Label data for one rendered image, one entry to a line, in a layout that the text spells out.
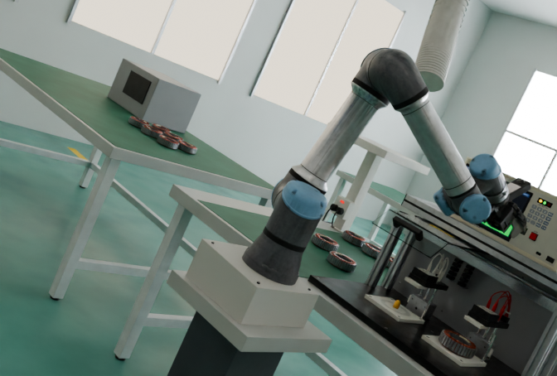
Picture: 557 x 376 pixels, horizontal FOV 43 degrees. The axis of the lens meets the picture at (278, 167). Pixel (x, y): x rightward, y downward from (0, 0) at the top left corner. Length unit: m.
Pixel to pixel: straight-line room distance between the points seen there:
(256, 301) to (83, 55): 4.94
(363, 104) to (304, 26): 5.92
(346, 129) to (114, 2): 4.75
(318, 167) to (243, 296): 0.41
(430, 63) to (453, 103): 6.68
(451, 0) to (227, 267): 2.22
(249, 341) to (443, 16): 2.28
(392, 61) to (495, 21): 8.47
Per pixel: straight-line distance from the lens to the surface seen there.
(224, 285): 1.71
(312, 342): 1.80
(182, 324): 3.07
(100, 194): 3.12
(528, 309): 2.40
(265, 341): 1.67
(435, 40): 3.47
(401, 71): 1.72
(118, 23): 6.47
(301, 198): 1.70
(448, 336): 2.18
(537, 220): 2.28
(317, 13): 7.81
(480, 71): 10.01
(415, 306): 2.43
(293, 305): 1.76
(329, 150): 1.83
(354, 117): 1.83
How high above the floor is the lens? 1.31
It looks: 7 degrees down
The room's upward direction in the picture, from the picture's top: 24 degrees clockwise
